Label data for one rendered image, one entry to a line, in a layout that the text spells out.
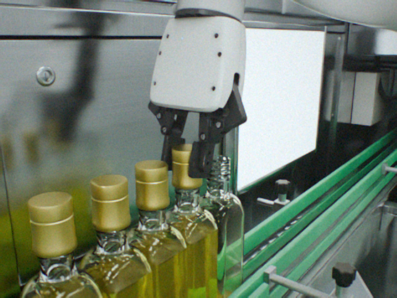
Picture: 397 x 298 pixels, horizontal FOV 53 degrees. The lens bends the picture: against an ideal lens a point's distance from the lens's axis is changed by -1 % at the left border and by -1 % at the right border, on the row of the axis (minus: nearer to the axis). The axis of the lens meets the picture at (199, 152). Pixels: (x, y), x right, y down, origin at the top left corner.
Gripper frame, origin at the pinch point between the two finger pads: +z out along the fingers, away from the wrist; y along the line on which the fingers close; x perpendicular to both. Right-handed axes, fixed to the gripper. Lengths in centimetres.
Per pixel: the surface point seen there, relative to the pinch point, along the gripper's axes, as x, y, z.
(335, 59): 85, -17, -30
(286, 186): 38.6, -4.6, 5.5
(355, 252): 60, 5, 19
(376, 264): 109, 1, 33
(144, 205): -6.2, 0.6, 5.1
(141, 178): -7.0, 0.3, 2.4
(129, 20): -0.9, -11.9, -15.5
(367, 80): 105, -12, -28
